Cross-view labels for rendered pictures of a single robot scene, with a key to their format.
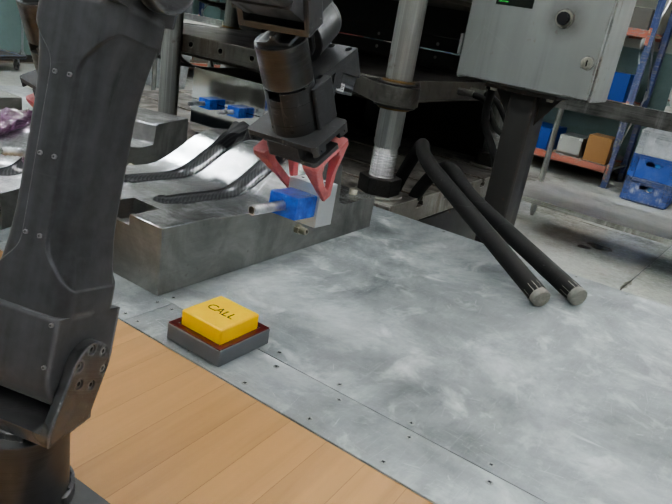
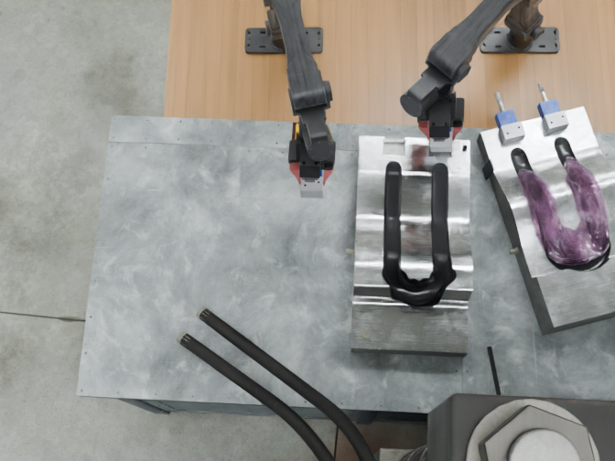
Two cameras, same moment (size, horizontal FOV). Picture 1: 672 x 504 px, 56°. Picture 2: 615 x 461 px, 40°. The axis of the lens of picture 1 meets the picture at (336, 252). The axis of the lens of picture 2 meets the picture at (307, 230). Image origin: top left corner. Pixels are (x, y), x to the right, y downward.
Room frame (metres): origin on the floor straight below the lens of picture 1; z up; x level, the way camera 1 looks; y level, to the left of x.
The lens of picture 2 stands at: (1.37, -0.23, 2.77)
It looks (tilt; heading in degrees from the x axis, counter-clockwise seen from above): 73 degrees down; 157
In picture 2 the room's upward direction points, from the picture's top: 6 degrees counter-clockwise
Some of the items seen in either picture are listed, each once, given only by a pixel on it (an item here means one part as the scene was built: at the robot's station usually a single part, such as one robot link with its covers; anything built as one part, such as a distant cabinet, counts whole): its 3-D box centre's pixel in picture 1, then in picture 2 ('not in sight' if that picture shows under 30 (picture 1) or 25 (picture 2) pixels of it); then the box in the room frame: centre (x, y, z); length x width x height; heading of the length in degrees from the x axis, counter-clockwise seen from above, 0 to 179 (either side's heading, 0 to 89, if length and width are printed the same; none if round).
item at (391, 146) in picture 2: (131, 219); (393, 148); (0.77, 0.27, 0.87); 0.05 x 0.05 x 0.04; 58
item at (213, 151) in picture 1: (220, 159); (418, 230); (0.98, 0.20, 0.92); 0.35 x 0.16 x 0.09; 148
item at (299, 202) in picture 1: (287, 204); (313, 166); (0.74, 0.07, 0.94); 0.13 x 0.05 x 0.05; 148
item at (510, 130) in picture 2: not in sight; (504, 117); (0.82, 0.55, 0.86); 0.13 x 0.05 x 0.05; 165
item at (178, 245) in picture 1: (228, 190); (411, 241); (0.99, 0.19, 0.87); 0.50 x 0.26 x 0.14; 148
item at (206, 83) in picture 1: (283, 106); not in sight; (1.95, 0.23, 0.87); 0.50 x 0.27 x 0.17; 148
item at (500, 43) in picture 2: not in sight; (522, 33); (0.65, 0.71, 0.84); 0.20 x 0.07 x 0.08; 60
